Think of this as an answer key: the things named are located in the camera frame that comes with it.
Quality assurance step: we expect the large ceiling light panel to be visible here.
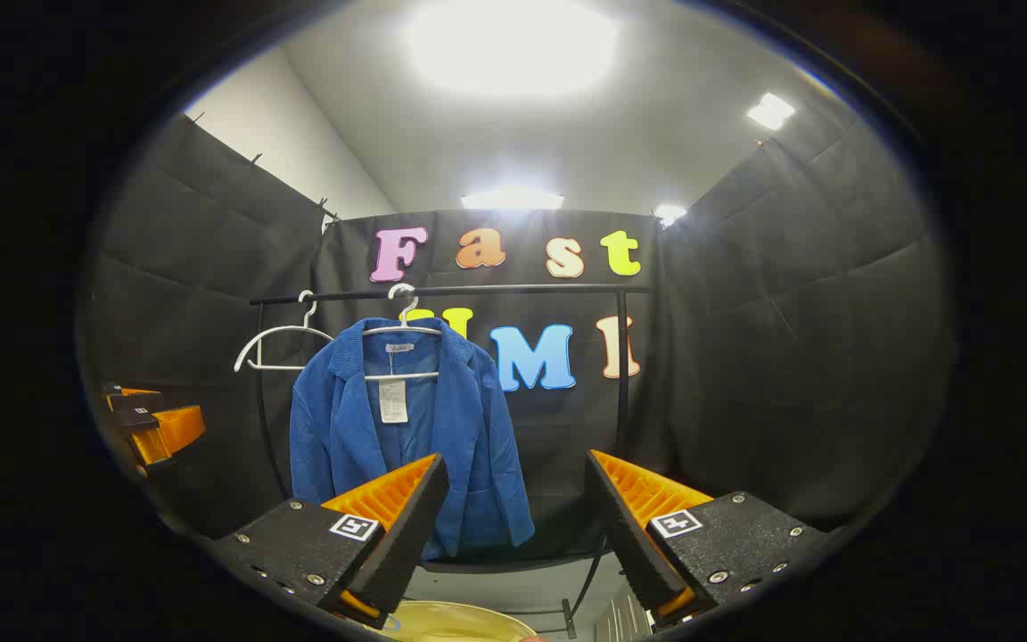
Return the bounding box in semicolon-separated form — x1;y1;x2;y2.
407;0;619;97

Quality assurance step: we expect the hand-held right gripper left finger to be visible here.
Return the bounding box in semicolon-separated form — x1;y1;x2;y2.
210;453;450;630

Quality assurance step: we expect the small ceiling light panel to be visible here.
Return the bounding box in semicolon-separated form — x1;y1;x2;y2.
460;185;565;211
745;92;796;131

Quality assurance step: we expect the beige laundry hamper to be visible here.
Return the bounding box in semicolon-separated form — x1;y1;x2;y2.
384;600;539;642

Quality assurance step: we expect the blue corduroy jacket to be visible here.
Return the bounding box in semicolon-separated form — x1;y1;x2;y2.
289;317;537;561

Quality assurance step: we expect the black metal clothes rack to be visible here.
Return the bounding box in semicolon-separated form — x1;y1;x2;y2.
249;284;653;638

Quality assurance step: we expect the white plastic clothes hanger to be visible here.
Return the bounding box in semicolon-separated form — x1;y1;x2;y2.
234;290;336;374
362;284;443;383

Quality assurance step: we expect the white cabinet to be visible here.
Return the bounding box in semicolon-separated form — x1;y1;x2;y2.
592;588;657;638

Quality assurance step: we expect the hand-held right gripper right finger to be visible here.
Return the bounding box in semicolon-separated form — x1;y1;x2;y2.
585;449;831;632

